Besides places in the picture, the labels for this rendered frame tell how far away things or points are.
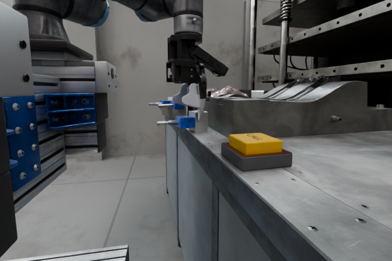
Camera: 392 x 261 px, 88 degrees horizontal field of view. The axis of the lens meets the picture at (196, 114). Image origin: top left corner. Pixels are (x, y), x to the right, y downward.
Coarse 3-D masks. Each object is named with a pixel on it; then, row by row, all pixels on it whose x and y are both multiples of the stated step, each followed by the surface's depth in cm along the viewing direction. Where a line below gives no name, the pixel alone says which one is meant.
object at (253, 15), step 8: (256, 0) 176; (256, 8) 177; (256, 16) 178; (256, 24) 179; (256, 32) 181; (248, 64) 185; (312, 64) 200; (248, 72) 185; (248, 80) 186; (248, 88) 186
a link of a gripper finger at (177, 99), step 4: (184, 84) 56; (184, 88) 56; (188, 88) 57; (180, 92) 56; (184, 92) 57; (188, 92) 57; (176, 96) 57; (180, 96) 57; (176, 100) 57; (180, 100) 57; (180, 104) 58; (188, 108) 58; (192, 108) 58
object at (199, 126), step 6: (192, 114) 54; (204, 114) 54; (174, 120) 53; (180, 120) 52; (186, 120) 52; (192, 120) 53; (198, 120) 53; (204, 120) 54; (180, 126) 52; (186, 126) 52; (192, 126) 53; (198, 126) 53; (204, 126) 54; (198, 132) 54
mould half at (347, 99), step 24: (264, 96) 71; (288, 96) 61; (312, 96) 53; (336, 96) 50; (360, 96) 52; (216, 120) 54; (240, 120) 45; (264, 120) 46; (288, 120) 48; (312, 120) 50; (360, 120) 53; (384, 120) 55
